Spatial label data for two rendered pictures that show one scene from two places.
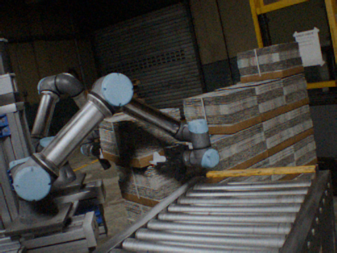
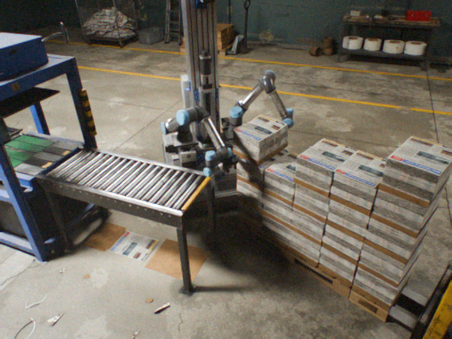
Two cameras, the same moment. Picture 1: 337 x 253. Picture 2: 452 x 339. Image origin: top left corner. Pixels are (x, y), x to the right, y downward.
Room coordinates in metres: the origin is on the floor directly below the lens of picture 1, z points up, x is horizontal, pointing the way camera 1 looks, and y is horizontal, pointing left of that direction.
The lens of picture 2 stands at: (1.18, -2.40, 2.38)
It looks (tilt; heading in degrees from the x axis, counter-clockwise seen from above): 33 degrees down; 81
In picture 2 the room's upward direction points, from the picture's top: 2 degrees counter-clockwise
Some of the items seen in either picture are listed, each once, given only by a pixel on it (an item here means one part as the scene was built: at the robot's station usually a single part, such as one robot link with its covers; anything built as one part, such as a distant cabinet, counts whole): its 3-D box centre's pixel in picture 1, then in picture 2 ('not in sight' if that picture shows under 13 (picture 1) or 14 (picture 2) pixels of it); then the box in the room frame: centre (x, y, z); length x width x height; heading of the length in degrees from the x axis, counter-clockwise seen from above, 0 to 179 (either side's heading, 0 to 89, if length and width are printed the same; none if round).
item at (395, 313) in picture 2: not in sight; (349, 287); (2.40, -0.76, 0.05); 1.05 x 0.10 x 0.04; 126
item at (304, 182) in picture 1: (251, 188); (188, 193); (1.24, -0.25, 0.77); 0.47 x 0.05 x 0.05; 57
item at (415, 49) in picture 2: not in sight; (385, 35); (5.81, 4.69, 0.55); 1.80 x 0.70 x 1.09; 147
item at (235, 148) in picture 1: (222, 197); (303, 214); (2.17, -0.25, 0.42); 1.17 x 0.39 x 0.83; 126
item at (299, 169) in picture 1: (259, 171); (197, 192); (1.30, -0.31, 0.81); 0.43 x 0.03 x 0.02; 57
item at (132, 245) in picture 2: not in sight; (134, 245); (0.71, 0.08, 0.00); 0.37 x 0.29 x 0.01; 147
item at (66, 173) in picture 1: (59, 172); (236, 126); (1.77, 0.57, 0.87); 0.15 x 0.15 x 0.10
